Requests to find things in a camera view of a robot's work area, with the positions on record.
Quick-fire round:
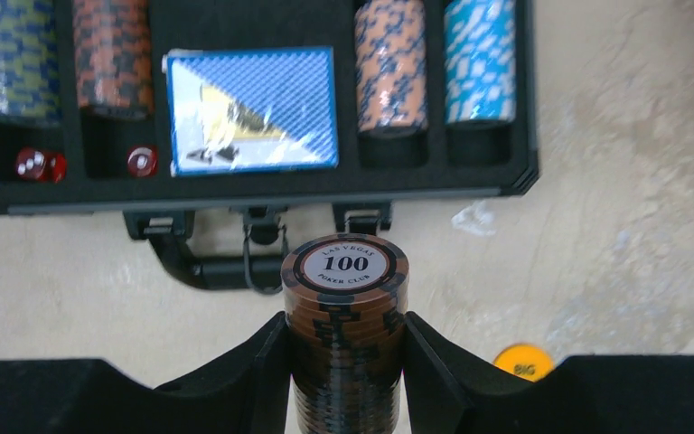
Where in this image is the orange big blind button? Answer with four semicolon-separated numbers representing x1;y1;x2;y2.
493;343;555;382

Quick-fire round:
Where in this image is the red die in case left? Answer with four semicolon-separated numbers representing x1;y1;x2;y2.
14;147;67;184

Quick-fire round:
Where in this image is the red die in case right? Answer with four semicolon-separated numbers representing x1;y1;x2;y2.
127;146;158;177

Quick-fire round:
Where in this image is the red die in case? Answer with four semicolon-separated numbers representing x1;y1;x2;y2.
14;147;67;184
127;146;158;177

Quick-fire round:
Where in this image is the tan chip stack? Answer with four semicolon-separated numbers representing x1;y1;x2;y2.
354;1;428;137

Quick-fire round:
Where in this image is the orange purple chip stack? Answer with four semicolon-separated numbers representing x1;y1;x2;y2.
72;0;155;120

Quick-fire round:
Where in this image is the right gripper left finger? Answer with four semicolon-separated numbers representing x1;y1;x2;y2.
0;313;290;433

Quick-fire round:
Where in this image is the green purple chip stack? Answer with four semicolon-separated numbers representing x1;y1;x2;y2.
0;0;61;127

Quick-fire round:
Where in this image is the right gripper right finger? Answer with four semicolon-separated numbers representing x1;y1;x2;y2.
404;312;694;433

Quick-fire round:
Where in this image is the brown poker chip stack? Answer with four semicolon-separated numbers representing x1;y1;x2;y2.
280;233;410;433

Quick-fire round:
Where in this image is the black poker set case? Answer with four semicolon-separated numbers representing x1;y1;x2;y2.
0;1;539;294

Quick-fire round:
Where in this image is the light blue chip stack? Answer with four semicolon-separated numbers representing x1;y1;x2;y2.
444;0;517;127

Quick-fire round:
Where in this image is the blue card deck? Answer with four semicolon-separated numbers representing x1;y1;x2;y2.
162;46;339;177

